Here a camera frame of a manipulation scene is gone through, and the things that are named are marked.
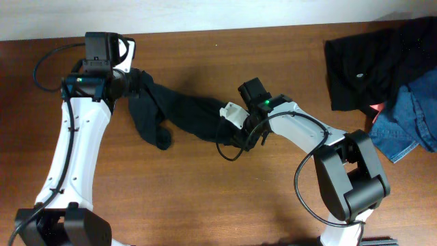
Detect dark green cloth garment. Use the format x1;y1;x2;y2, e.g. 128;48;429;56
128;68;247;150

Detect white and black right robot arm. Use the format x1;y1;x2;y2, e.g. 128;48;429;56
235;79;398;245

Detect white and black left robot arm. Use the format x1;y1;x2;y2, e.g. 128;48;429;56
8;32;140;246

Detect blue denim jeans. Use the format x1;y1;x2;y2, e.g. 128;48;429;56
369;69;436;163

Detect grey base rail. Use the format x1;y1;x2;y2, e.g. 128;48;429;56
359;238;399;246

